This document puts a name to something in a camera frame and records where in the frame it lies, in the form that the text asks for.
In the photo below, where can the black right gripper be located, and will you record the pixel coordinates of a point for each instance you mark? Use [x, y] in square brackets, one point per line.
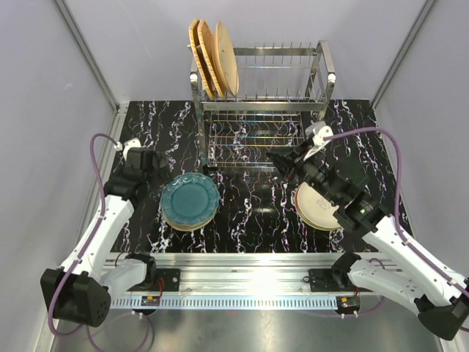
[292, 166]

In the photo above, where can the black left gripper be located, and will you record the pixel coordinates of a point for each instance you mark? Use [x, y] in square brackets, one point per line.
[160, 165]

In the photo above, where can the teal scalloped plate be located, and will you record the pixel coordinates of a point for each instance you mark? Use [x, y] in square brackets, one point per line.
[190, 199]

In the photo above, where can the cream bird painted plate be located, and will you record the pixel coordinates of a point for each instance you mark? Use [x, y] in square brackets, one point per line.
[225, 62]

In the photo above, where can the woven bamboo tray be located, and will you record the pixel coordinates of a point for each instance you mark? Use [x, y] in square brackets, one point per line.
[207, 41]
[196, 55]

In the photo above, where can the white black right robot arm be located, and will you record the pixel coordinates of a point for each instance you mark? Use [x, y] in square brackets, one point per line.
[437, 294]

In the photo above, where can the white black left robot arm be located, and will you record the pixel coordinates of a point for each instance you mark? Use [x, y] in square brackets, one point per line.
[79, 291]

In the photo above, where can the stainless steel dish rack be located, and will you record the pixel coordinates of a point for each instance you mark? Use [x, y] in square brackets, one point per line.
[278, 85]

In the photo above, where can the pale green bottom plate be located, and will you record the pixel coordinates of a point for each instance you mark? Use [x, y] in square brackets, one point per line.
[185, 227]

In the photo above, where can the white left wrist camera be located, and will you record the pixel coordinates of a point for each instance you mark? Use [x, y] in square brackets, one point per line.
[125, 147]

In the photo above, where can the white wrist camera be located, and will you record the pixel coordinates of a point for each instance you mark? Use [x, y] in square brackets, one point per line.
[125, 147]
[317, 137]

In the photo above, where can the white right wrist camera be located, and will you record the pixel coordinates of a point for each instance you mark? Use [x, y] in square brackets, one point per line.
[317, 137]

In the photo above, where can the white slotted cable duct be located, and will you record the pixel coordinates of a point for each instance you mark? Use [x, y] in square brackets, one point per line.
[193, 302]

